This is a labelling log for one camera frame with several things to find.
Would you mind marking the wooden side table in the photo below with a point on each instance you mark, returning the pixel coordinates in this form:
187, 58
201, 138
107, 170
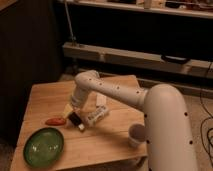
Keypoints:
106, 142

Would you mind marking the white labelled tube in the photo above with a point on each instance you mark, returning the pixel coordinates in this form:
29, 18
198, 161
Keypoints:
95, 116

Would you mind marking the upper wooden shelf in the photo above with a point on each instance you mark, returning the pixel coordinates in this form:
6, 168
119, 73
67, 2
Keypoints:
120, 6

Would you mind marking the metal pole stand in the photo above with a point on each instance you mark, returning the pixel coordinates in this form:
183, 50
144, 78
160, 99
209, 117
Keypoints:
72, 36

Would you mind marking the green glass plate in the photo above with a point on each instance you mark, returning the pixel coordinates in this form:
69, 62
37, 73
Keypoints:
43, 148

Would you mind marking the small white block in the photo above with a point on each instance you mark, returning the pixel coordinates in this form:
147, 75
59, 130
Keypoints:
101, 100

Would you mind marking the cream wedge gripper finger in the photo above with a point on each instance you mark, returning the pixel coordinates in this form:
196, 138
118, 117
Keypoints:
67, 110

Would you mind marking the black handle on shelf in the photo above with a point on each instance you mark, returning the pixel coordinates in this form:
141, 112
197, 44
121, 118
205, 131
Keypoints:
175, 60

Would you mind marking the red chili pepper toy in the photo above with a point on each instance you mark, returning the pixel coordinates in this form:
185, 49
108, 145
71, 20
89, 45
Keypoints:
55, 121

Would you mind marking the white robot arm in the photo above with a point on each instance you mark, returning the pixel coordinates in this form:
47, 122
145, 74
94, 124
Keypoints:
167, 123

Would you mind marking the low wooden shelf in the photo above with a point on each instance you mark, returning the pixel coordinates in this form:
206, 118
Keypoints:
142, 64

